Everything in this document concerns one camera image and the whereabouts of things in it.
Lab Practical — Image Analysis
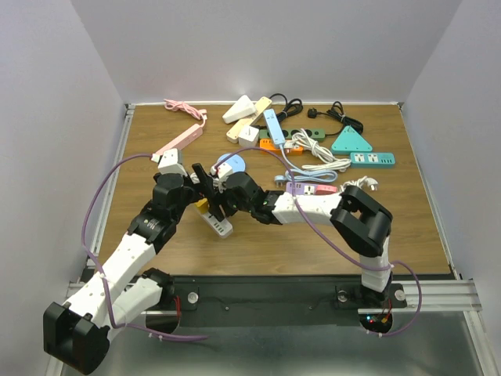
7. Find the yellow cube socket adapter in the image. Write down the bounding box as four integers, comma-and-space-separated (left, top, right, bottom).
195, 198, 209, 215

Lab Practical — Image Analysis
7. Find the white usb power strip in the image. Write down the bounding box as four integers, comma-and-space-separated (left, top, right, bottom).
200, 212, 233, 239

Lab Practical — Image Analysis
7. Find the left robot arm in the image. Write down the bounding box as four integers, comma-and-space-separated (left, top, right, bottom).
43, 173, 199, 375

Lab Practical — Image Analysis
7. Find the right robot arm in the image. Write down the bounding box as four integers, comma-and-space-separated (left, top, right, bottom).
192, 163, 393, 306

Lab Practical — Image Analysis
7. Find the round light blue socket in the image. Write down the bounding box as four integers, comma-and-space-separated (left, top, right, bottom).
216, 154, 246, 172

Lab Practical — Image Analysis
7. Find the orange power strip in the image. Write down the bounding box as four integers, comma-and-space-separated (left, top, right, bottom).
259, 139, 304, 155

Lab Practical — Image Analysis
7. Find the white cube socket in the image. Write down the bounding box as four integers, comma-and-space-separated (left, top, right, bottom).
238, 125, 259, 147

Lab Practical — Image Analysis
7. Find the purple pink power strip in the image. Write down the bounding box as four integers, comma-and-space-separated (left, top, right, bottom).
286, 182, 337, 196

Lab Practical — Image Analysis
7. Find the dark green power strip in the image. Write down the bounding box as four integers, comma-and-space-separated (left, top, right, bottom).
258, 127, 326, 142

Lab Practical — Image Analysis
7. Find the light blue power strip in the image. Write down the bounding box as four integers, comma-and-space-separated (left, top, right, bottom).
263, 109, 286, 149

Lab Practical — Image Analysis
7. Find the white triangular power strip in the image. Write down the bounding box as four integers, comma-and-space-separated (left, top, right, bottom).
222, 95, 256, 124

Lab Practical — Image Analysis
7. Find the beige wooden power strip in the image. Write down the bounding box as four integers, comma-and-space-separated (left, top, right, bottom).
226, 96, 272, 143

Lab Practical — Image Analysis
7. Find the teal triangular power strip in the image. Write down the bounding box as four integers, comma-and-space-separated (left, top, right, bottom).
330, 126, 373, 155

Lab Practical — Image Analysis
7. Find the teal long power strip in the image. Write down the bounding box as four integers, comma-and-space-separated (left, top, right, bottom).
349, 152, 395, 168

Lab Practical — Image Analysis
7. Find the light blue cable with plug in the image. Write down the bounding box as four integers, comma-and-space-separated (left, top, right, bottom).
272, 146, 338, 188

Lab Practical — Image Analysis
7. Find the white coiled cable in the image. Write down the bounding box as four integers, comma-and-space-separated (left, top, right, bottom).
291, 131, 352, 172

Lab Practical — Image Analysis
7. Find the pink coiled cable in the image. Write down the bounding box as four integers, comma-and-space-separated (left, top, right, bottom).
164, 99, 208, 121

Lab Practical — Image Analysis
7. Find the black coiled cable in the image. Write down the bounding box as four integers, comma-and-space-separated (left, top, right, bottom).
269, 92, 305, 118

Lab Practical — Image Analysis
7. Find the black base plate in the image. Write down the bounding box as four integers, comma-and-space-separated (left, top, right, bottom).
143, 275, 407, 331

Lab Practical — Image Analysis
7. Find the black cable with plug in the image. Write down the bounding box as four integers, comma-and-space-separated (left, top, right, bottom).
308, 100, 364, 134

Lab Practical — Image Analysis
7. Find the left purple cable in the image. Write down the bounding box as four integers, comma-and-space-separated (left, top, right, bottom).
81, 154, 208, 342

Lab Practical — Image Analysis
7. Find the purple cable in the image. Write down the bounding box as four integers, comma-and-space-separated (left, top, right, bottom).
81, 154, 208, 342
213, 150, 423, 338

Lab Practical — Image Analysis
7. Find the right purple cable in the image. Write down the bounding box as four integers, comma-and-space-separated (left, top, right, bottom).
213, 150, 423, 338

